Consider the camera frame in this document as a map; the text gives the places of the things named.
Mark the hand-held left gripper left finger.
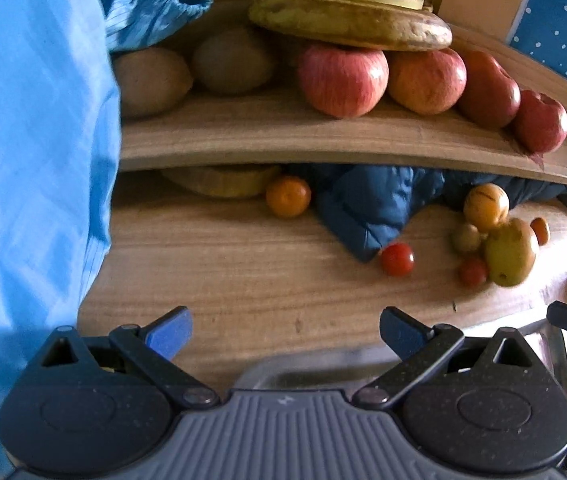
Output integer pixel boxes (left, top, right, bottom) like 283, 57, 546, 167
38, 306, 220, 408

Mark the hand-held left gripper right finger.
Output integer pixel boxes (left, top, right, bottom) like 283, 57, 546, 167
352, 306, 539, 409

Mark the red cherry tomato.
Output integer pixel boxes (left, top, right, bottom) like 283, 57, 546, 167
381, 242, 415, 277
458, 256, 489, 287

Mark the yellow-green pear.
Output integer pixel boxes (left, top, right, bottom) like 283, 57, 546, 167
484, 217, 539, 287

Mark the small orange tomato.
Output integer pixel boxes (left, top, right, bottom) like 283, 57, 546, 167
530, 216, 551, 246

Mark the metal tray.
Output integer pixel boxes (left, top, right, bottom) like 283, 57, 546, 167
233, 317, 567, 411

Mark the orange tangerine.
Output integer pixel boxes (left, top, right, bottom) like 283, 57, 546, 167
266, 175, 313, 219

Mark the small green-brown fruit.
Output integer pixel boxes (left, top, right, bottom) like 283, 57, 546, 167
452, 222, 483, 255

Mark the dark blue puffer jacket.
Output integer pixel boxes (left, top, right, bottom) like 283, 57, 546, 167
283, 162, 567, 263

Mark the yellow striped round fruit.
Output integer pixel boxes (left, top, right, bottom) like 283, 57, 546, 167
463, 183, 510, 233

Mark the tan round flat object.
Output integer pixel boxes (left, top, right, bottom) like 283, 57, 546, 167
160, 164, 282, 199

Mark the red apple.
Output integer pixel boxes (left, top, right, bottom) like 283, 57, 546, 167
387, 47, 467, 115
456, 50, 521, 130
513, 90, 567, 155
297, 44, 390, 118

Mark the wooden shelf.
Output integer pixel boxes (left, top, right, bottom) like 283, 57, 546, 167
108, 0, 567, 191

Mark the light blue cloth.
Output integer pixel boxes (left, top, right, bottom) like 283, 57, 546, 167
0, 0, 124, 476

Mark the brown kiwi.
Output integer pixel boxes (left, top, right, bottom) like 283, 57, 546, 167
113, 47, 194, 120
190, 27, 276, 95

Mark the blue pleated cloth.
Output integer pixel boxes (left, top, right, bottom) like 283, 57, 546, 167
94, 0, 214, 53

